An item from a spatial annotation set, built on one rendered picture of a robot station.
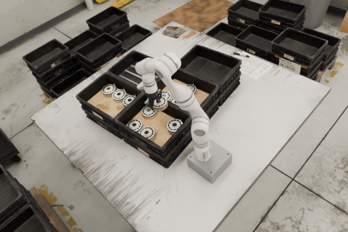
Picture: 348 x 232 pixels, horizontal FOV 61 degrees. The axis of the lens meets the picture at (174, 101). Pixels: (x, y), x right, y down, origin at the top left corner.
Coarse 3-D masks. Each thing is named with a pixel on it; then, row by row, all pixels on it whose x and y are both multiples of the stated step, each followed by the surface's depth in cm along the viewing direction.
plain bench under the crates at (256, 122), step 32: (160, 32) 287; (64, 96) 241; (256, 96) 215; (288, 96) 211; (320, 96) 207; (64, 128) 217; (96, 128) 213; (224, 128) 199; (256, 128) 196; (288, 128) 192; (96, 160) 195; (128, 160) 192; (256, 160) 180; (128, 192) 176; (160, 192) 174; (192, 192) 171; (224, 192) 169; (160, 224) 161; (192, 224) 159
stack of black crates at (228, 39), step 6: (222, 24) 344; (228, 24) 338; (210, 30) 335; (216, 30) 343; (222, 30) 349; (228, 30) 342; (234, 30) 336; (240, 30) 329; (210, 36) 327; (216, 36) 343; (222, 36) 342; (228, 36) 341; (234, 36) 339; (228, 42) 333; (234, 42) 331
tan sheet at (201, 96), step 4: (172, 80) 219; (176, 80) 218; (184, 84) 214; (164, 88) 214; (200, 92) 207; (204, 92) 206; (172, 96) 207; (196, 96) 204; (200, 96) 204; (204, 96) 204; (200, 100) 201
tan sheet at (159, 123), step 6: (138, 114) 200; (162, 114) 197; (144, 120) 196; (150, 120) 195; (156, 120) 194; (162, 120) 194; (168, 120) 193; (144, 126) 192; (150, 126) 191; (156, 126) 191; (162, 126) 190; (156, 132) 188; (162, 132) 187; (168, 132) 186; (156, 138) 184; (162, 138) 184; (168, 138) 183; (162, 144) 181
